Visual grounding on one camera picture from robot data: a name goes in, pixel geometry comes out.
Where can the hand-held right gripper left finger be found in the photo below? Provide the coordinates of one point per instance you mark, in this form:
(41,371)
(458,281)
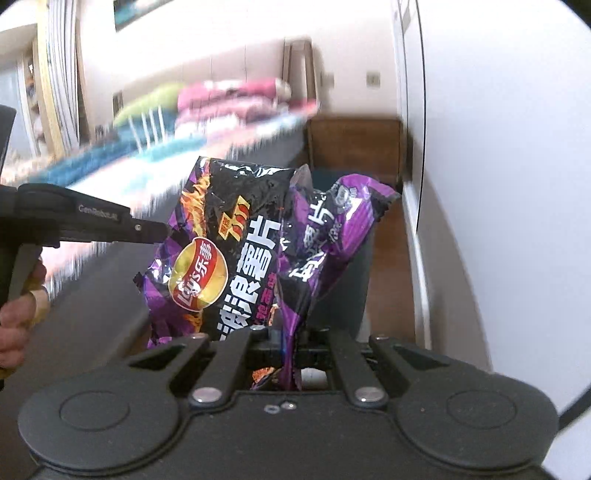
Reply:
(240,345)

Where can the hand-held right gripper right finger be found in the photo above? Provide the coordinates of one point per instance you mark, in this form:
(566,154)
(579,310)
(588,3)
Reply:
(338,346)

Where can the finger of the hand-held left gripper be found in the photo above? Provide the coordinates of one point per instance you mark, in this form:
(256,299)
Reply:
(147,230)

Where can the dark green trash bin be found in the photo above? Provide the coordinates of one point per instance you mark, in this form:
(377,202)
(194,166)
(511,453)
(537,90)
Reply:
(355,286)

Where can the black and purple chip bag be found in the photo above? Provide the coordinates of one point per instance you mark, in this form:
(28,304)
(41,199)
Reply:
(231,258)

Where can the person's left hand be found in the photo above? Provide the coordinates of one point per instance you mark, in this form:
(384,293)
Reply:
(16,323)

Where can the floral printed blanket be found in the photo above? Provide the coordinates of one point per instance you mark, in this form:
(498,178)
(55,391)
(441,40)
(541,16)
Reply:
(115,184)

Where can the teal checked quilt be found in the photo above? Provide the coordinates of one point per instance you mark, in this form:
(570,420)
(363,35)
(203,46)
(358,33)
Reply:
(115,154)

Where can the white router with antennas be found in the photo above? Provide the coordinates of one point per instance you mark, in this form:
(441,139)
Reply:
(147,124)

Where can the green pillow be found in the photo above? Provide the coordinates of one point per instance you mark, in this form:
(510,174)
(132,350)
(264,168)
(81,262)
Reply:
(147,101)

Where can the white curtain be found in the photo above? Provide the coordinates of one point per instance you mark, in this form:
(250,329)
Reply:
(67,69)

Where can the pink folded garment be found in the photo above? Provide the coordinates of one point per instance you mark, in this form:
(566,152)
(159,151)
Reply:
(240,117)

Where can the pink folded blankets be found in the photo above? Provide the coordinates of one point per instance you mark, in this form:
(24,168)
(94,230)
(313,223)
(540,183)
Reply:
(231,92)

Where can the wooden nightstand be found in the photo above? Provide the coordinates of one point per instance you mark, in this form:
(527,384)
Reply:
(351,147)

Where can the wooden bed with beige headboard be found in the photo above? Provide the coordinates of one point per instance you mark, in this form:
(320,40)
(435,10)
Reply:
(295,60)

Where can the dark wall picture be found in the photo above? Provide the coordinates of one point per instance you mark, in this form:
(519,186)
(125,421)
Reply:
(152,11)

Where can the wall socket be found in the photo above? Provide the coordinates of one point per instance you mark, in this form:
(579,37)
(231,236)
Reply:
(373,79)
(329,79)

